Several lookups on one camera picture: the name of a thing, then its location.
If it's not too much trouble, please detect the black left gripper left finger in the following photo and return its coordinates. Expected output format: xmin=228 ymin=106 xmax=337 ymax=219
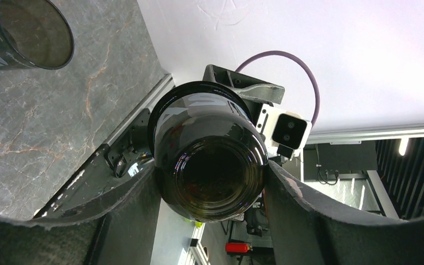
xmin=0 ymin=162 xmax=160 ymax=264

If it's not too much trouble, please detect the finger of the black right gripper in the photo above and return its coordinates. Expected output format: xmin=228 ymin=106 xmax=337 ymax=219
xmin=203 ymin=64 xmax=285 ymax=104

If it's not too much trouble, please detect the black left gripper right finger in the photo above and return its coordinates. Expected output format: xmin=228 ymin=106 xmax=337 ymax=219
xmin=264 ymin=162 xmax=424 ymax=264

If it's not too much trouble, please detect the dark translucent cup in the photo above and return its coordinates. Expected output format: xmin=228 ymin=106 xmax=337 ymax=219
xmin=147 ymin=81 xmax=268 ymax=222
xmin=0 ymin=1 xmax=75 ymax=70

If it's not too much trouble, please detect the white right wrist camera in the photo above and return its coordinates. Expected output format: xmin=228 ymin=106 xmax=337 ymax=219
xmin=256 ymin=104 xmax=312 ymax=160

